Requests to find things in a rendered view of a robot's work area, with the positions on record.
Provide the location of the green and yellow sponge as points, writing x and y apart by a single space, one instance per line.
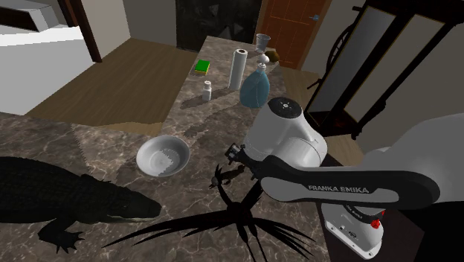
202 66

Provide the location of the black framed glass partition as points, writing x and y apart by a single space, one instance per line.
380 54

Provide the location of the orange wooden door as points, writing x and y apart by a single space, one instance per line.
290 29

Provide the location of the black spiky plant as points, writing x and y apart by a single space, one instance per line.
237 214

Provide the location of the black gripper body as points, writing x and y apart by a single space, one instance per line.
235 152

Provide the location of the dark black cabinet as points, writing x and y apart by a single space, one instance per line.
217 21

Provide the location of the small dark brown figure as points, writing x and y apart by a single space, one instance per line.
232 175

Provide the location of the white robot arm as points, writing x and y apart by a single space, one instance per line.
290 138

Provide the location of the blue spray bottle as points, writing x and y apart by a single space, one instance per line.
255 89

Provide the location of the white bowl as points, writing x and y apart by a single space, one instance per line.
163 156

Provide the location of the black crocodile figure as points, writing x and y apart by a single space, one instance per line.
54 192

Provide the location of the brown round object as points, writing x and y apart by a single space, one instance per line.
273 56

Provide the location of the small white round object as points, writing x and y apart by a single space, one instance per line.
264 58

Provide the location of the clear glass cup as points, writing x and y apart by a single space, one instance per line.
263 41

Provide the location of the white paper towel roll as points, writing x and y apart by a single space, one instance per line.
237 69

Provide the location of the dark robot stand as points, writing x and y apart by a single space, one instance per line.
406 236

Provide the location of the small white bottle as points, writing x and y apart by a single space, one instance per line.
207 92

